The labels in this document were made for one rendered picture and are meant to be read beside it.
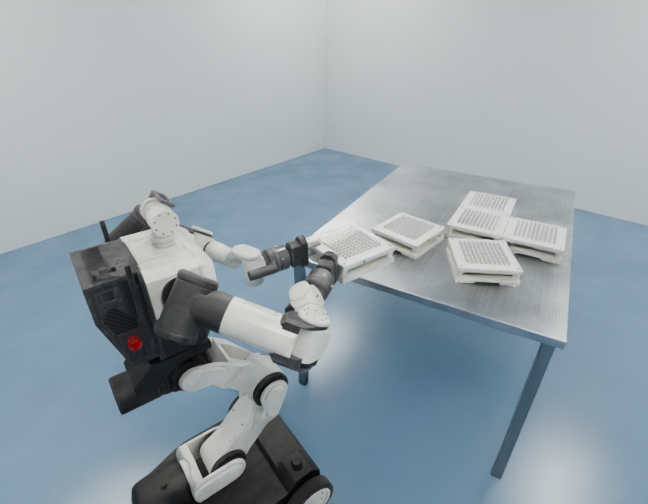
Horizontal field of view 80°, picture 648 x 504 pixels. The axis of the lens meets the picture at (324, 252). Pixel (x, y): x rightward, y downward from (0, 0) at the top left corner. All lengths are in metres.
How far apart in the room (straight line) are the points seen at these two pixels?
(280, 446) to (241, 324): 1.05
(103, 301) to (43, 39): 3.34
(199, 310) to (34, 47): 3.48
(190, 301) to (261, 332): 0.17
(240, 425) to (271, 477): 0.29
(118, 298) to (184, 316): 0.19
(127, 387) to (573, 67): 4.51
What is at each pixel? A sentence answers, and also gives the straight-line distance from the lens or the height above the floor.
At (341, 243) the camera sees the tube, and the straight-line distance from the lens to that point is 1.43.
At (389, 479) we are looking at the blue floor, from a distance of 2.00.
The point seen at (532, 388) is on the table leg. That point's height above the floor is 0.58.
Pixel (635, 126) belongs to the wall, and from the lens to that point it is 4.77.
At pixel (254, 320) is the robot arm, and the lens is 0.86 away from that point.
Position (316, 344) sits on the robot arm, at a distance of 0.90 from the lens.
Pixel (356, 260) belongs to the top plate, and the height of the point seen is 1.03.
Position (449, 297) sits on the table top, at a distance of 1.55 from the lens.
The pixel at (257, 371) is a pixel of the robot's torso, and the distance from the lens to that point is 1.44.
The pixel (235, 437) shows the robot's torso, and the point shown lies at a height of 0.40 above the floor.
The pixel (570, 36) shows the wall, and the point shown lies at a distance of 4.79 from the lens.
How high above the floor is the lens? 1.73
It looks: 31 degrees down
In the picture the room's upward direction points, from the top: straight up
